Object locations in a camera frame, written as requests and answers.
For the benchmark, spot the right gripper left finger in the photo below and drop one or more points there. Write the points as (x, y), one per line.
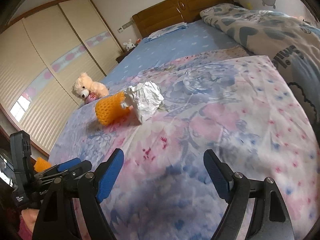
(57, 219)

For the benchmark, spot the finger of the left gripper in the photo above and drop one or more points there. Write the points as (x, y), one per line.
(68, 164)
(45, 178)

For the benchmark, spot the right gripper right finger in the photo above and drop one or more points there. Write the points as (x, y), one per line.
(270, 218)

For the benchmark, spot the pink sleeve forearm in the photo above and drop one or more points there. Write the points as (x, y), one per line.
(24, 231)

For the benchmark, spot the left hand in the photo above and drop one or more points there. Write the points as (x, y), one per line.
(29, 217)

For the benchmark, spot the orange foam net sleeve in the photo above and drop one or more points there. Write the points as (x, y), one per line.
(41, 165)

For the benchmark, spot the beige teddy bear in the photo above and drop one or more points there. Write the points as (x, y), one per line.
(88, 90)

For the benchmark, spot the beige sliding wardrobe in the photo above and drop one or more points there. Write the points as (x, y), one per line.
(42, 53)

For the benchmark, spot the dark wooden nightstand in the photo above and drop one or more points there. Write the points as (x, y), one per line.
(123, 55)

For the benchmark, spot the floral pink blue blanket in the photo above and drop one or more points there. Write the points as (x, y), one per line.
(240, 107)

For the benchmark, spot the white rabbit toy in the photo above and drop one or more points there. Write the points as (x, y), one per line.
(129, 45)

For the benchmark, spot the grey heart pattern duvet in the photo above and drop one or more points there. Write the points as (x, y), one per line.
(291, 44)

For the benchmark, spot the blue white pillow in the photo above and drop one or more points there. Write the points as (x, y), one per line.
(166, 30)

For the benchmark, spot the blue bed sheet mattress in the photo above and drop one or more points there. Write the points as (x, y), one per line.
(198, 37)

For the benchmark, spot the wooden headboard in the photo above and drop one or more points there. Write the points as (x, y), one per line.
(169, 12)

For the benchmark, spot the wall switch panel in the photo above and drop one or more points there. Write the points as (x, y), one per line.
(125, 26)

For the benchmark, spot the grey bed guard rail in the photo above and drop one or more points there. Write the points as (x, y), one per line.
(294, 8)

